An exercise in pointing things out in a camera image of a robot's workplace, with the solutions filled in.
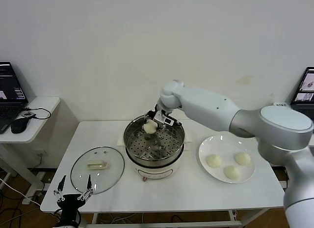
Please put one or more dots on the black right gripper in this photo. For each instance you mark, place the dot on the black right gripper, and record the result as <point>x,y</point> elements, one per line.
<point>160,111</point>

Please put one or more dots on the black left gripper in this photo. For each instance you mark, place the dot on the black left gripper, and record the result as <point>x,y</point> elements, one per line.
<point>70,206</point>

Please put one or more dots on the white steamed baozi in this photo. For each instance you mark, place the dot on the white steamed baozi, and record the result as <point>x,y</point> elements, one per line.
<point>150,127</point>
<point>243,158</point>
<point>214,161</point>
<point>232,174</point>

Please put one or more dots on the round glass pot lid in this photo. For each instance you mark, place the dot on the round glass pot lid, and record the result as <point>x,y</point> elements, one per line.
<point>98,174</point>

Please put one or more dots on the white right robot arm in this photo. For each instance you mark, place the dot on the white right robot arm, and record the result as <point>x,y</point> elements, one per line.
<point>208,107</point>

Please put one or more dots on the stainless steel steamer basket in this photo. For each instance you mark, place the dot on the stainless steel steamer basket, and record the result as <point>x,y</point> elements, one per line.
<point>157,149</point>

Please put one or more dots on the white floor power strip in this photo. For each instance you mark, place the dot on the white floor power strip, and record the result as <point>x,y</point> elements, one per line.
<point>29,201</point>

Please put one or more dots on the cream electric cooking pot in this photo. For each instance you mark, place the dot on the cream electric cooking pot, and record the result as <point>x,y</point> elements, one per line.
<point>157,170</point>

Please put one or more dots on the round white plate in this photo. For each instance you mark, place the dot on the round white plate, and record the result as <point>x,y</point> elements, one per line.
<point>220,147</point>

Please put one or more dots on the black computer mouse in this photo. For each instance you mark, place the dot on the black computer mouse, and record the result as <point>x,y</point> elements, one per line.
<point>20,126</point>

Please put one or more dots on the white side desk with mouse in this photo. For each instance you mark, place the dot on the white side desk with mouse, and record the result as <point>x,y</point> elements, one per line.
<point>39,107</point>

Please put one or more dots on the black laptop with dark screen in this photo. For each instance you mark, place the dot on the black laptop with dark screen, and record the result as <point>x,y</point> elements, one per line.
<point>9,90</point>

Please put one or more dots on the grey laptop with bright windows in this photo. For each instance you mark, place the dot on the grey laptop with bright windows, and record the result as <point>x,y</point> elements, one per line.
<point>305,90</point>

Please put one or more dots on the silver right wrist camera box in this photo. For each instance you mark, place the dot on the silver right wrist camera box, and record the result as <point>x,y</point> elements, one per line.
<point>164,120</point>

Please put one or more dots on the white wall socket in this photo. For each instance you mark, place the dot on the white wall socket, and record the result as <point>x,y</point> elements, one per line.
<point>42,154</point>

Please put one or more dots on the white table frame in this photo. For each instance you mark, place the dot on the white table frame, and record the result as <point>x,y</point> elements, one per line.
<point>159,223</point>

